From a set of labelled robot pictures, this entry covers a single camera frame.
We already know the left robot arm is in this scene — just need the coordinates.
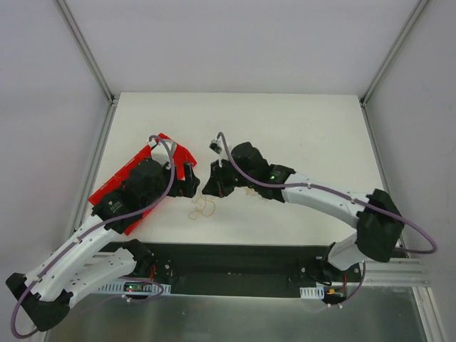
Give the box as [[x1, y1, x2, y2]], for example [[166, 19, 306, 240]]
[[6, 158, 200, 339]]

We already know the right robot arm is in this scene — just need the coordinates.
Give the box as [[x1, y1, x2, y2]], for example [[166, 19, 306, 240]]
[[202, 140, 404, 281]]

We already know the red plastic divided tray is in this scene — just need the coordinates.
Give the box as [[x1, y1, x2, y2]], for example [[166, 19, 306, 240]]
[[88, 133, 197, 237]]

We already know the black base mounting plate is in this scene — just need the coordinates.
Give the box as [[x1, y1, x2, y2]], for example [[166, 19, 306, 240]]
[[95, 242, 385, 296]]

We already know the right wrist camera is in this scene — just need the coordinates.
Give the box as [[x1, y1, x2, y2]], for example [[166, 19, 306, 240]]
[[209, 139, 223, 155]]

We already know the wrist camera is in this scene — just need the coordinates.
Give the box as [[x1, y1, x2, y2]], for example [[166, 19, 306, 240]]
[[147, 139, 177, 166], [209, 139, 223, 155]]

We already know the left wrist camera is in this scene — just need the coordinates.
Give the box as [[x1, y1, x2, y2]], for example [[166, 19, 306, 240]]
[[147, 139, 177, 166]]

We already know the left white cable duct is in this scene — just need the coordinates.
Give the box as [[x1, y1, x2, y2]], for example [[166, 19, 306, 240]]
[[94, 279, 171, 296]]

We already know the white cable duct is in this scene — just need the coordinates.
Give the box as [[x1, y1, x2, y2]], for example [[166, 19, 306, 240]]
[[299, 286, 325, 300], [94, 279, 171, 296]]

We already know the left aluminium frame post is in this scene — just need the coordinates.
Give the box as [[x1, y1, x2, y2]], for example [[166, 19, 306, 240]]
[[55, 0, 120, 104]]

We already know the aluminium frame post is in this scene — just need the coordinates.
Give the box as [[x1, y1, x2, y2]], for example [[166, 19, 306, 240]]
[[358, 0, 430, 108], [55, 0, 120, 104]]

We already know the right white cable duct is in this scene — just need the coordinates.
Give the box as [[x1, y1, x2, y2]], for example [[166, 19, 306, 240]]
[[299, 286, 325, 300]]

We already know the right aluminium frame post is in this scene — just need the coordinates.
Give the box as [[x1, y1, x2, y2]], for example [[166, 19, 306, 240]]
[[358, 0, 430, 108]]

